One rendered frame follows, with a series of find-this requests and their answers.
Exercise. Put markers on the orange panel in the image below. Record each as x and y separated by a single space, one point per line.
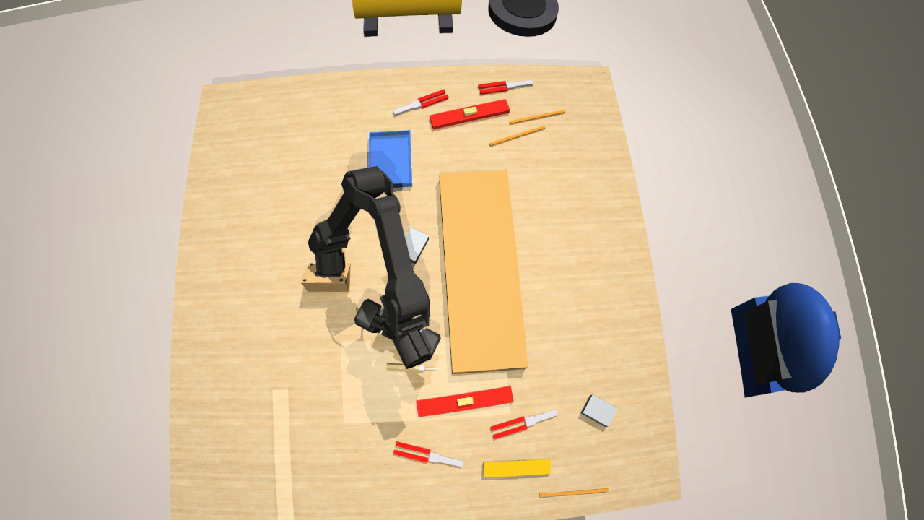
485 314

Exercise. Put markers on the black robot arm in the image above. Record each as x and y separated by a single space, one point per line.
405 295

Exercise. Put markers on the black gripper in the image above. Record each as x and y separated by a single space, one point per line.
370 318

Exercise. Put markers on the blue rectangular tray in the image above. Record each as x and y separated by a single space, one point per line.
391 152

